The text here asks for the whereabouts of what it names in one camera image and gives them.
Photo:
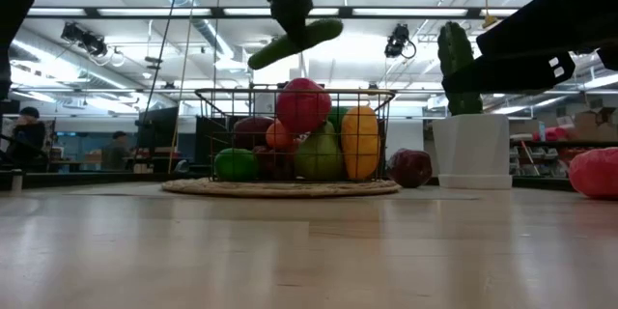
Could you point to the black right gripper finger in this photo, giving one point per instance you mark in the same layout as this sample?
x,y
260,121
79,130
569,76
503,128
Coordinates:
x,y
512,34
507,75

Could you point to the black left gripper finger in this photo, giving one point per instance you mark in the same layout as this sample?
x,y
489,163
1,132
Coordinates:
x,y
292,17

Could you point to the green cucumber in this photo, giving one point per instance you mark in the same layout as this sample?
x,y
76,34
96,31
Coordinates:
x,y
323,30

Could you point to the red round fruit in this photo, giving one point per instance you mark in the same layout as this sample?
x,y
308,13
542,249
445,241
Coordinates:
x,y
303,106

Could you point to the dark green round fruit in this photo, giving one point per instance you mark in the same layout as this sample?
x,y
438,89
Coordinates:
x,y
338,117

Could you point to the orange small fruit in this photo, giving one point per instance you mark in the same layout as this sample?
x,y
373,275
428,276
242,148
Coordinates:
x,y
279,136

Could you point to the dark red apple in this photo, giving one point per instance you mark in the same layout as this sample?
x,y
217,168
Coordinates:
x,y
409,169
251,131

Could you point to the orange-red round fruit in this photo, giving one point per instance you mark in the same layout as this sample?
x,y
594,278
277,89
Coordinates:
x,y
596,174

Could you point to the yellow bell pepper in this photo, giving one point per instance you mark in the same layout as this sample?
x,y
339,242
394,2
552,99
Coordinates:
x,y
359,142

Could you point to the green pear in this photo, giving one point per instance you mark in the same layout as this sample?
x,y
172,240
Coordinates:
x,y
318,159

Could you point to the red grape bunch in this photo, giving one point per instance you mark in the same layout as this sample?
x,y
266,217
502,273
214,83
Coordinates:
x,y
270,161

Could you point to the small green lime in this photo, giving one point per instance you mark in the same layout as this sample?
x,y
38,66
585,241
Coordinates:
x,y
235,165

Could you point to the green cactus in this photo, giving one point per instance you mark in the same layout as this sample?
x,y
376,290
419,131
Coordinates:
x,y
454,48

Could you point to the black overhead crossbar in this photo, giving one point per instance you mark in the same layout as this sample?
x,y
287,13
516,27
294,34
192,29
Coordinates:
x,y
217,12

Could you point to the pink item on shelf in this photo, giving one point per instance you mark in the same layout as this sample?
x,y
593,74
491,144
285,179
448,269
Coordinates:
x,y
553,134

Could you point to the white plant pot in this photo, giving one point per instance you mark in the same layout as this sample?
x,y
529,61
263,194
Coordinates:
x,y
473,152

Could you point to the storage shelf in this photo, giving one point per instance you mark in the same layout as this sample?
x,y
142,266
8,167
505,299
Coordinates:
x,y
541,154

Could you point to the cardboard boxes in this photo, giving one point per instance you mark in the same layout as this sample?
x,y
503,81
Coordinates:
x,y
594,125

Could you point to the grey placemat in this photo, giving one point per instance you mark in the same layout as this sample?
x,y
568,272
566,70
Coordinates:
x,y
434,194

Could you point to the round woven straw mat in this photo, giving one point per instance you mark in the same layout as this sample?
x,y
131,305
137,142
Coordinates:
x,y
280,188

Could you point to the black room monitor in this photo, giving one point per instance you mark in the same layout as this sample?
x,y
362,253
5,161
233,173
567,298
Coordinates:
x,y
159,128

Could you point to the person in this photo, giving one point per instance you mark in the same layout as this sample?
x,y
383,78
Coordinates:
x,y
29,137
116,154

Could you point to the black ceiling-mounted camera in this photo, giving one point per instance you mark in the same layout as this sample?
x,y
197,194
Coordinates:
x,y
397,41
84,38

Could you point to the small white post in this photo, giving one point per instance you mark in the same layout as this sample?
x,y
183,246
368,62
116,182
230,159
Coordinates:
x,y
17,181

